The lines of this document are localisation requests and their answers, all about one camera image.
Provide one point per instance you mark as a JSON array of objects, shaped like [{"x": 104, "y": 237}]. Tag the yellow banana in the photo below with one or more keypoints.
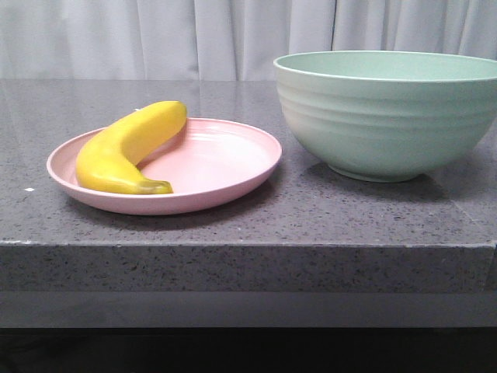
[{"x": 108, "y": 161}]

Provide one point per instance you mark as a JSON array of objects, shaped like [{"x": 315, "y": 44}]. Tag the pink plate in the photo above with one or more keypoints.
[{"x": 209, "y": 163}]

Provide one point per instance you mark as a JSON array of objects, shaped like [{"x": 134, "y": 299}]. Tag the green bowl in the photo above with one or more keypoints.
[{"x": 386, "y": 116}]

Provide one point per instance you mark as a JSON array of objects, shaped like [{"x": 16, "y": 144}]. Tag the white curtain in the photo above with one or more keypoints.
[{"x": 224, "y": 40}]

